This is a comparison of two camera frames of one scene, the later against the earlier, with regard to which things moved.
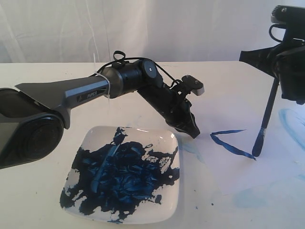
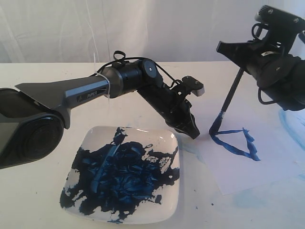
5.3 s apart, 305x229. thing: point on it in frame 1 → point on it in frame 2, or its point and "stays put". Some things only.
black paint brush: [259, 138] → [230, 95]
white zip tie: [109, 87] stays put
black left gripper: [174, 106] stays put
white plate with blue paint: [123, 174] stays put
